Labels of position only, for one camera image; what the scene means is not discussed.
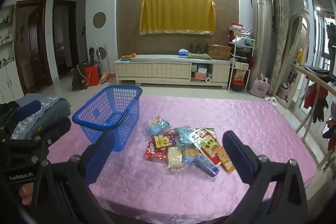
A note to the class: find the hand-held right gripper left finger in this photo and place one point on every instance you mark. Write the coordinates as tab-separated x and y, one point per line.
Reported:
107	146

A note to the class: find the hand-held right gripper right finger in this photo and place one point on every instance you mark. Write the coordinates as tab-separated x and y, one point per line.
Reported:
235	150

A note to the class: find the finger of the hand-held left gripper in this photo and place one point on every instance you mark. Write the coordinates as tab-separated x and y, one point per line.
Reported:
29	109
56	129

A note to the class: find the pile of assorted snack packets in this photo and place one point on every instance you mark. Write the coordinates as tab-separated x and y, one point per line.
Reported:
207	145

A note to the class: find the blue plastic mesh basket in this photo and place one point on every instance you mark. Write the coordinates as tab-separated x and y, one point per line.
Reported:
86	121

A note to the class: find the fox cartoon snack packet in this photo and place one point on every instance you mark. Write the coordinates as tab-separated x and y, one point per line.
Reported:
195	158

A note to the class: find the red foil snack packet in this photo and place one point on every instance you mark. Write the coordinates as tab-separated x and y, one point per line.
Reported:
155	154

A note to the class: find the clear cracker packet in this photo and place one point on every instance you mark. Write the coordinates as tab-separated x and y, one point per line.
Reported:
174	158

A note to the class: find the person's left hand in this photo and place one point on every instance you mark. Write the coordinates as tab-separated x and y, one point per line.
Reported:
25	191

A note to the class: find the black cloth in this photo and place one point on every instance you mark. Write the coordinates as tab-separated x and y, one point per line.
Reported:
8	109

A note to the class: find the pink quilted mat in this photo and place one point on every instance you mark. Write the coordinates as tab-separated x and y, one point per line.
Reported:
262	121

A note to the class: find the white cabinet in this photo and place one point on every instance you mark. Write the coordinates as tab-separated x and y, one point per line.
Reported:
8	74

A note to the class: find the black bag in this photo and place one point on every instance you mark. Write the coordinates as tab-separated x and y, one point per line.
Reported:
78	77

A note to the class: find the white slippers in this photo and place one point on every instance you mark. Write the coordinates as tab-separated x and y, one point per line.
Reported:
270	100

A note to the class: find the red bag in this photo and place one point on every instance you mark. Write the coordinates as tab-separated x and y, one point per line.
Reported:
92	77

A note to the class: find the brown wooden door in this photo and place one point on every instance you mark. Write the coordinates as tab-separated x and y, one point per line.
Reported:
34	43

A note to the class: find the pink bag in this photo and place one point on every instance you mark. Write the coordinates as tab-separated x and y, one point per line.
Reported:
260	87

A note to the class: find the red broom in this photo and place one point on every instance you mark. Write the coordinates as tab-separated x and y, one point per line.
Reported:
106	78

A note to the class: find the white tape roll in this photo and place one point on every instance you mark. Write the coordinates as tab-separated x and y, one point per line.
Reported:
208	80

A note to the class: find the yellow snack bag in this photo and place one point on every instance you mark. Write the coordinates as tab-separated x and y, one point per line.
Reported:
240	74

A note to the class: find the wooden drying rack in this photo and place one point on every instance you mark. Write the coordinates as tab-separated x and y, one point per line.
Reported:
307	119

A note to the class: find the white metal rack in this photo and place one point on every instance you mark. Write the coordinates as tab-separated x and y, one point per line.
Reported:
232	69

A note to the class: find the orange box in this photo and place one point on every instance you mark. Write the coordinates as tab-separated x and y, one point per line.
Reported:
200	76

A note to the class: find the blue plate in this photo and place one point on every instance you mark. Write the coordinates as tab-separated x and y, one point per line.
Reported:
125	59

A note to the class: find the cream TV cabinet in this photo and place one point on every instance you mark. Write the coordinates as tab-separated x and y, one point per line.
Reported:
157	70

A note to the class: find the heap of oranges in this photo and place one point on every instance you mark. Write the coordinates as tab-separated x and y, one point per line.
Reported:
129	55

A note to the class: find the red hanging clothes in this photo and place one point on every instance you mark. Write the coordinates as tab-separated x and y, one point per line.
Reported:
316	100

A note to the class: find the brown cardboard box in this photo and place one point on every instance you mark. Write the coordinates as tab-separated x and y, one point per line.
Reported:
219	52

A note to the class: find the green cushion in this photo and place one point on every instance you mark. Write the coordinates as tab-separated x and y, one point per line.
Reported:
199	56

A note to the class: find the row of dark bottles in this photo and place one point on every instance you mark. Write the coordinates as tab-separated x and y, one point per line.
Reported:
198	48

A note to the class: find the blue tissue box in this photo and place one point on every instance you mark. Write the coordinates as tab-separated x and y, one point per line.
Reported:
183	53

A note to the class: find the yellow hanging garment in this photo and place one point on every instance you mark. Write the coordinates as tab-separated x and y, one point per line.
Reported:
299	56

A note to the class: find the red and white box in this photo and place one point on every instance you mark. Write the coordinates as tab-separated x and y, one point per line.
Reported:
237	28

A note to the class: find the silver standing air conditioner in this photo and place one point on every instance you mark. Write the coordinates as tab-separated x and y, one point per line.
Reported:
261	29

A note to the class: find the arched standing mirror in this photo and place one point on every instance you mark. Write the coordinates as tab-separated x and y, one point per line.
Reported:
292	37

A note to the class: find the beige patterned curtain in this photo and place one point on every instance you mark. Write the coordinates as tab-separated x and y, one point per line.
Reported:
278	16

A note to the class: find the yellow cloth cover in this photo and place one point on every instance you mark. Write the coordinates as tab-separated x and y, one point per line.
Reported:
178	16

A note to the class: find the round brown wall plate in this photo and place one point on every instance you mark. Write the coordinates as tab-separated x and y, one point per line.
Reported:
99	20

